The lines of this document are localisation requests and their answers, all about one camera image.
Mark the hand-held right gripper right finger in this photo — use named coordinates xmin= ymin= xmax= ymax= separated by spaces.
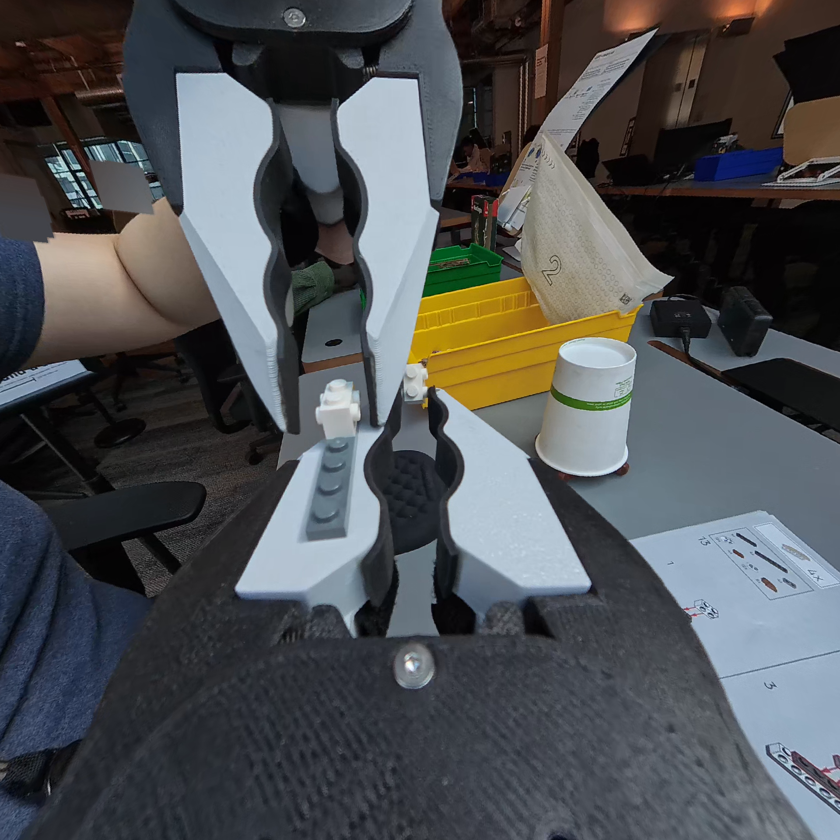
xmin=427 ymin=386 xmax=593 ymax=623

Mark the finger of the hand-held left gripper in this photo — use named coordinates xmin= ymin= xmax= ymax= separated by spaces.
xmin=176 ymin=71 xmax=303 ymax=435
xmin=330 ymin=74 xmax=442 ymax=429

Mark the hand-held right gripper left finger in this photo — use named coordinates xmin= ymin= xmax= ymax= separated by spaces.
xmin=234 ymin=392 xmax=403 ymax=637

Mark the dark grey lego plate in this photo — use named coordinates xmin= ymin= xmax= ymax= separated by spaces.
xmin=304 ymin=435 xmax=360 ymax=543

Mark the white lego brick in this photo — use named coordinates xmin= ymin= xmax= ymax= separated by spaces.
xmin=315 ymin=378 xmax=363 ymax=439

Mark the person's left forearm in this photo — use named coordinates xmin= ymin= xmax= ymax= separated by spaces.
xmin=33 ymin=197 xmax=224 ymax=375

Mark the lego instruction booklet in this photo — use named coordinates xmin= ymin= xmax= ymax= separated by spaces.
xmin=629 ymin=511 xmax=840 ymax=840

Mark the small red green box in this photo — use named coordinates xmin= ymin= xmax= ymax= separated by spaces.
xmin=470 ymin=194 xmax=500 ymax=252

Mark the green plastic bin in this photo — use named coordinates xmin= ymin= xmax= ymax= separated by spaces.
xmin=423 ymin=243 xmax=504 ymax=299

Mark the white paper cup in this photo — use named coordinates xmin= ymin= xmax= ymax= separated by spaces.
xmin=534 ymin=336 xmax=638 ymax=478

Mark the black office chair armrest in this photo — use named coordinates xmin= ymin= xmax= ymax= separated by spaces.
xmin=39 ymin=481 xmax=207 ymax=553

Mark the yellow plastic bin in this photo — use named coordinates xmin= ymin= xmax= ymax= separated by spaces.
xmin=407 ymin=276 xmax=642 ymax=411

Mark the numbered paper bag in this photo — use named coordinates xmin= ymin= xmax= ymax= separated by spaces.
xmin=520 ymin=131 xmax=675 ymax=326

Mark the black stool base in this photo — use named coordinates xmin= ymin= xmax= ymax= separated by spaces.
xmin=95 ymin=419 xmax=147 ymax=450

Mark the white printed instruction sheet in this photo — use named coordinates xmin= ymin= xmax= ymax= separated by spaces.
xmin=537 ymin=28 xmax=660 ymax=152

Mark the person's blue shirt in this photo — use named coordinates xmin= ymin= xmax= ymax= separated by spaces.
xmin=0 ymin=236 xmax=155 ymax=795

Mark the white printed paper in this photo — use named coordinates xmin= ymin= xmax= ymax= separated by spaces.
xmin=0 ymin=360 xmax=94 ymax=412

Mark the black power adapter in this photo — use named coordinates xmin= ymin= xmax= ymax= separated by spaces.
xmin=650 ymin=295 xmax=714 ymax=340

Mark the black monitor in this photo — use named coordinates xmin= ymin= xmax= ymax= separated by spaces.
xmin=656 ymin=118 xmax=733 ymax=179

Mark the black flat tablet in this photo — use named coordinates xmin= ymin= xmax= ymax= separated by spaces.
xmin=722 ymin=357 xmax=840 ymax=431

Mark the black box device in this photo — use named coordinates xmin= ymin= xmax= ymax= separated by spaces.
xmin=717 ymin=287 xmax=774 ymax=357

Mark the blue plastic bin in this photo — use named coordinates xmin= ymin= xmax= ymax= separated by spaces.
xmin=694 ymin=147 xmax=785 ymax=182

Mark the cardboard box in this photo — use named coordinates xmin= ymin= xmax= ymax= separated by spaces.
xmin=783 ymin=98 xmax=840 ymax=166

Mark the black cable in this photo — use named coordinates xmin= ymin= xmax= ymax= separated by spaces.
xmin=681 ymin=328 xmax=742 ymax=389

